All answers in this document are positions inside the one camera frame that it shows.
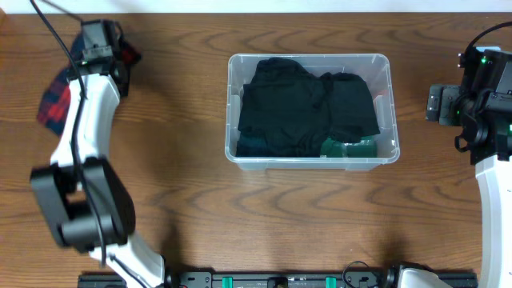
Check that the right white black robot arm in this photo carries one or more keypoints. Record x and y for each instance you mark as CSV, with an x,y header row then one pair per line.
x,y
481,106

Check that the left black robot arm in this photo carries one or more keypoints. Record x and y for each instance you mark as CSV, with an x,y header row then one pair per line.
x,y
83,201

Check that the red navy plaid shirt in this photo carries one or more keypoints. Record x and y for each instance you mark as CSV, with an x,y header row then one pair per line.
x,y
55,102

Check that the clear plastic storage bin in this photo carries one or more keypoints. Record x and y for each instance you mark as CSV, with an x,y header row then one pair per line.
x,y
374,70

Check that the large black garment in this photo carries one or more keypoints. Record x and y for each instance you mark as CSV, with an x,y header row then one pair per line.
x,y
297,111

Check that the green taped garment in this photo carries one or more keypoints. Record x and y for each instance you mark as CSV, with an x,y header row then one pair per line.
x,y
366,148

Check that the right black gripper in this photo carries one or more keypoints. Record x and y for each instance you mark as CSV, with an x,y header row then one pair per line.
x,y
450,115

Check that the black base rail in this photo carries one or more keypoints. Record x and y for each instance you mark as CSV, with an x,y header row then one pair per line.
x,y
352,278

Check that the pink printed t-shirt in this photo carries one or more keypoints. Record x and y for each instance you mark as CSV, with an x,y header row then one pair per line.
x,y
378,93

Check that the dark navy garment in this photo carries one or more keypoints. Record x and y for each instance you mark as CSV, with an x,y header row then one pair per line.
x,y
250,145

